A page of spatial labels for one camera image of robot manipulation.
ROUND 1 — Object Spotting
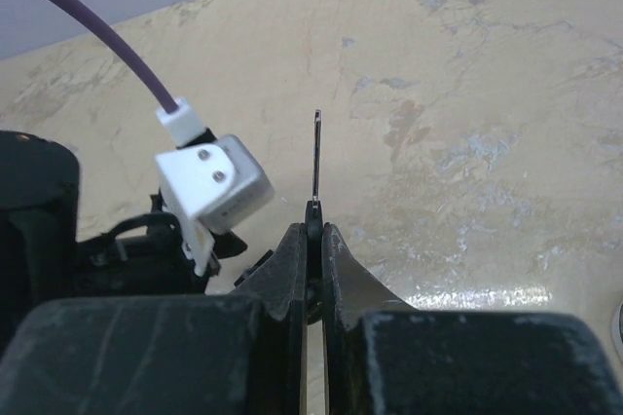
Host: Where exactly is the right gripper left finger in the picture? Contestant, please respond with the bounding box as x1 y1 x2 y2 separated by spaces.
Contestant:
1 223 307 414

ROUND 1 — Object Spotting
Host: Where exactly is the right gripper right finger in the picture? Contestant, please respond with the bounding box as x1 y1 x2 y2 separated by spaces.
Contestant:
322 224 622 414

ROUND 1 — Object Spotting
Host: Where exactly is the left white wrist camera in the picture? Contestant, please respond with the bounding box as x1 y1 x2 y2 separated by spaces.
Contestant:
155 98 275 277

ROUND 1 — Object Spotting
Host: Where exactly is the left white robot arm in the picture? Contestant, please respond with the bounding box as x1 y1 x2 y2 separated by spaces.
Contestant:
1 131 274 342

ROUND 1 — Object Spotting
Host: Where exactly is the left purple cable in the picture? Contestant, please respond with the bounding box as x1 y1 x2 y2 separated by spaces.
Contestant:
0 0 177 114

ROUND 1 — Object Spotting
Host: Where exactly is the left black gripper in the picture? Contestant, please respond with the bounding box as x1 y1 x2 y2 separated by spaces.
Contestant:
73 195 247 296

